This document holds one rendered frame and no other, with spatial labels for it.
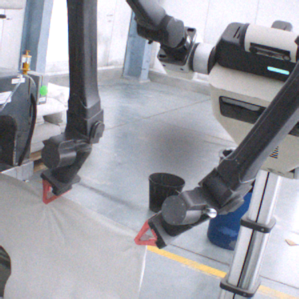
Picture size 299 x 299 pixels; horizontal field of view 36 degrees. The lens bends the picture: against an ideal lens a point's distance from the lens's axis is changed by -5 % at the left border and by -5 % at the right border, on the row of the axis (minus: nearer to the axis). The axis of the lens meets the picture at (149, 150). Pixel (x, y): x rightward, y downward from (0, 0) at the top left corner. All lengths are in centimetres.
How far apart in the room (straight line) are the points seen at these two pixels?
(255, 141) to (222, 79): 48
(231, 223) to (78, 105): 240
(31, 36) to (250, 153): 653
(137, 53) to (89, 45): 888
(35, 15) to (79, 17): 626
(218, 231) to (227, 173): 251
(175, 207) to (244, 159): 16
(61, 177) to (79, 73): 27
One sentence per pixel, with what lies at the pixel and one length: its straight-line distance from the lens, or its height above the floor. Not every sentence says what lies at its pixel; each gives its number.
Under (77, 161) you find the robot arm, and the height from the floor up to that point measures 119.
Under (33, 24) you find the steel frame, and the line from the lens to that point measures 723.
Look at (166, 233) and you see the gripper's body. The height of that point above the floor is 112.
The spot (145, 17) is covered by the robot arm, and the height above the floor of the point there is 154.
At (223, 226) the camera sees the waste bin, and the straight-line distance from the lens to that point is 336.
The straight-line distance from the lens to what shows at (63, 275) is 126.
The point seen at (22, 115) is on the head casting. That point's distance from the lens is 136.
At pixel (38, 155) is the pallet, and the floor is 14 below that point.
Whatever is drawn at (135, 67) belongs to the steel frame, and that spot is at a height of 26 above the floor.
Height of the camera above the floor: 157
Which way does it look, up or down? 17 degrees down
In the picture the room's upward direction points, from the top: 9 degrees clockwise
